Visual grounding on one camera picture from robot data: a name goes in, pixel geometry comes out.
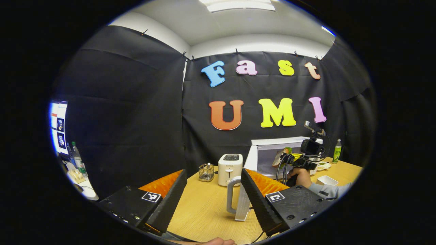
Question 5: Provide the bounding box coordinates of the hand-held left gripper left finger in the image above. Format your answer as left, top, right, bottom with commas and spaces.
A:
99, 169, 188, 235

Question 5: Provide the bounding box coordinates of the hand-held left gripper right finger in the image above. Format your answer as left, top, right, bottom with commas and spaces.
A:
240, 168, 332, 237

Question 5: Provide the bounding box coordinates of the toast sandwich with lettuce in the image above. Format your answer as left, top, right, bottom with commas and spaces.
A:
272, 147, 293, 167

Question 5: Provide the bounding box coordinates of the white microwave oven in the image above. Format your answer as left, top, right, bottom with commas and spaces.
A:
227, 136, 323, 222

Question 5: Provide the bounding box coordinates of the green drink bottle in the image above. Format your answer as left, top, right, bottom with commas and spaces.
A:
333, 138, 342, 164

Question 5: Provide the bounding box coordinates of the white rectangular tray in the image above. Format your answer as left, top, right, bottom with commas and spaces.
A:
316, 175, 339, 186

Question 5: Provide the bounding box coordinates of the white toaster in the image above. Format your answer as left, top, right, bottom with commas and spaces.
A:
218, 154, 243, 186

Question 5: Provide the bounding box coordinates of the white side desk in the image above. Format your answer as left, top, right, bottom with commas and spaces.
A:
63, 160, 99, 201

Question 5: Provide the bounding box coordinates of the black backdrop cloth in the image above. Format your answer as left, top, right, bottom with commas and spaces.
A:
56, 26, 377, 198

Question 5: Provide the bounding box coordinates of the clear water bottle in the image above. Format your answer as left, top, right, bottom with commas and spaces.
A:
71, 141, 88, 178

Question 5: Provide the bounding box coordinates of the computer monitor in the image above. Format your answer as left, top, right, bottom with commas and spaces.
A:
50, 101, 68, 156

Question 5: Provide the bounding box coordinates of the long ceiling light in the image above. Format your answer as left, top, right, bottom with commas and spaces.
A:
199, 0, 276, 13

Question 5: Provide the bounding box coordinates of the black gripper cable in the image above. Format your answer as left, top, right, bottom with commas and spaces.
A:
277, 154, 294, 185

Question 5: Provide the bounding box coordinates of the wire mesh basket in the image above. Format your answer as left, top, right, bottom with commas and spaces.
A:
199, 163, 215, 182

